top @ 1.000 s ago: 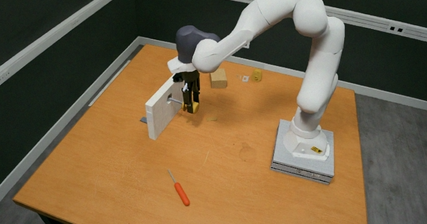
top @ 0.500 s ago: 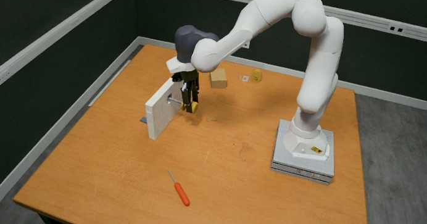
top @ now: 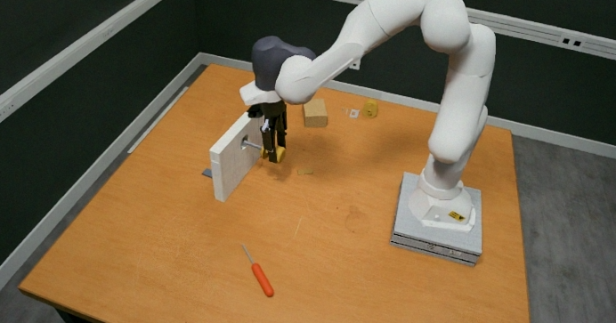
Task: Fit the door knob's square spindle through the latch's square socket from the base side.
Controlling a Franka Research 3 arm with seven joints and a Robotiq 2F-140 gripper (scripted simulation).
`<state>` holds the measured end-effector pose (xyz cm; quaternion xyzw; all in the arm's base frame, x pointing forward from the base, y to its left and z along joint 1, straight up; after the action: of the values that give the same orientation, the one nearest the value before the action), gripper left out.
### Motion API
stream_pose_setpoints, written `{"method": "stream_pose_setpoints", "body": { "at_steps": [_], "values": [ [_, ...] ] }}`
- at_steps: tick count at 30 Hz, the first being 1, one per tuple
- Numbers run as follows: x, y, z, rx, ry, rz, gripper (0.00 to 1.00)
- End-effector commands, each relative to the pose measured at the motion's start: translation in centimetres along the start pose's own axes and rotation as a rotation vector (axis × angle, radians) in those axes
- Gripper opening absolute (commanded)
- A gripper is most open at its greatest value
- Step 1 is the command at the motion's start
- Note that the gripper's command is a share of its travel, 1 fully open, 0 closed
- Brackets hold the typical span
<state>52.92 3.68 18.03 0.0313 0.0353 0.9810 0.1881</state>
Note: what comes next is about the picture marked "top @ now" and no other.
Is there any beige wooden door panel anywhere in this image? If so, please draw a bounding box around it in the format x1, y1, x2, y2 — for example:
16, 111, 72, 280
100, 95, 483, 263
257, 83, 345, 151
209, 112, 264, 202

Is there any orange-handled screwdriver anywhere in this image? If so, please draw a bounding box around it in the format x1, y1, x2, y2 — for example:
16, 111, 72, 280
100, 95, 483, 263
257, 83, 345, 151
242, 244, 274, 296

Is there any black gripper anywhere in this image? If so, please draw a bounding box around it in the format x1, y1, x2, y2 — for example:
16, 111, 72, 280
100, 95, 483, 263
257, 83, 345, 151
260, 100, 288, 164

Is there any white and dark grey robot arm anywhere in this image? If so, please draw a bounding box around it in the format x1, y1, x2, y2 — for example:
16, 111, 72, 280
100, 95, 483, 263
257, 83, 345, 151
239, 0, 496, 233

